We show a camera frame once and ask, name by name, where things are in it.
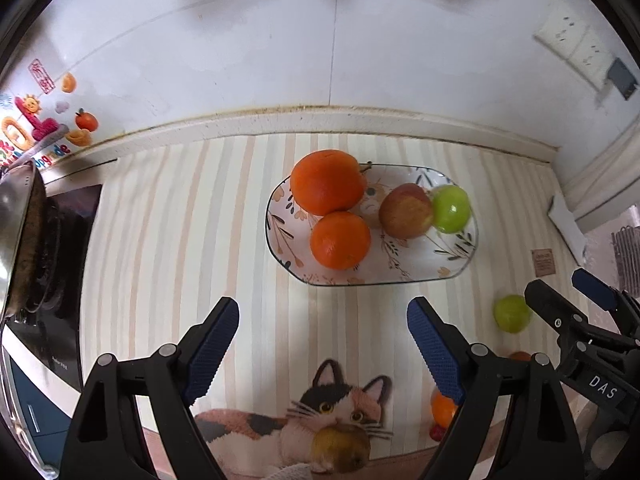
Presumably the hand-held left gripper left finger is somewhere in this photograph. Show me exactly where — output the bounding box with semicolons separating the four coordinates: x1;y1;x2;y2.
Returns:
60;296;241;480

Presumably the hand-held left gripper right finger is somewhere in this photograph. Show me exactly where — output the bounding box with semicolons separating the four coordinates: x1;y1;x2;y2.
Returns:
406;296;588;480

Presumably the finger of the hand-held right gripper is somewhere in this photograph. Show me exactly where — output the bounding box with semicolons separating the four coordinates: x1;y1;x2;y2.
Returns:
571;268;640;348
524;279;591;342

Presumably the green apple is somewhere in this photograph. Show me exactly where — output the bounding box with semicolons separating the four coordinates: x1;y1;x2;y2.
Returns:
431;185;472;234
493;294;532;333

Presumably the floral oval plate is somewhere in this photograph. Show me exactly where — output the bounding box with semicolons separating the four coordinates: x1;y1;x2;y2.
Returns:
265;162;479;287

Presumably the yellow-brown pear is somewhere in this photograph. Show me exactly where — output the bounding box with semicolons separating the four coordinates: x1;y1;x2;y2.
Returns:
311;425;372;475

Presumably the brown paper card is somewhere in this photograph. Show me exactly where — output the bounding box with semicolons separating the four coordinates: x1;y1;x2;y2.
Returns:
531;248;557;278

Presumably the white paper sheet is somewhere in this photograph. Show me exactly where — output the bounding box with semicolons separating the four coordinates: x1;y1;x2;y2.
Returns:
547;193;592;267

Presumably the small tangerine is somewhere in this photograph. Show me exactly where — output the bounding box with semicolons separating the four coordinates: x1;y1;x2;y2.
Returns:
431;390;458;427

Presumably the striped cat mat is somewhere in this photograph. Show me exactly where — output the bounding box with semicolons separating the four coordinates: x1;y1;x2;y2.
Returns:
80;132;590;478

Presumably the red apple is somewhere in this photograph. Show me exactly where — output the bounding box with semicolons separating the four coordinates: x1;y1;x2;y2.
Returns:
378;183;435;239

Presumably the small orange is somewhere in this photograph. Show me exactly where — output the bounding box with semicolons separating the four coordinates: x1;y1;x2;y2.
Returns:
309;211;372;270

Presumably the black gas stove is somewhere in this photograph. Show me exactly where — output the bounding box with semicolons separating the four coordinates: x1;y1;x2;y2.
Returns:
0;182;104;443

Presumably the large orange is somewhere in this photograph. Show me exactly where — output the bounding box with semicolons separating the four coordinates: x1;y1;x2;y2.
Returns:
290;149;367;216

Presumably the grey power plug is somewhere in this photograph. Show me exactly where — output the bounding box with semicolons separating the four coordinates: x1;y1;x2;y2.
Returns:
604;58;640;101

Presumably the metal pan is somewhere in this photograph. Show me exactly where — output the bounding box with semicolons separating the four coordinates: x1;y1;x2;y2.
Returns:
0;160;49;319

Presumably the metal wire rack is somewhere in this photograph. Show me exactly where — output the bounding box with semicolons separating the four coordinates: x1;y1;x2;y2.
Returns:
611;226;640;293

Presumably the white wall socket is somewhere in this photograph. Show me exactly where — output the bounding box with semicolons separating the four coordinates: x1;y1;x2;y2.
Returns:
570;30;614;84
532;0;587;61

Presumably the colourful cartoon wall sticker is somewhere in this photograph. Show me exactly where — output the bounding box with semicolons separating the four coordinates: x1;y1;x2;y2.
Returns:
0;92;71;167

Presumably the red seal wall sticker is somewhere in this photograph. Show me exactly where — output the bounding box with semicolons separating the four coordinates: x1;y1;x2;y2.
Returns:
28;59;55;93

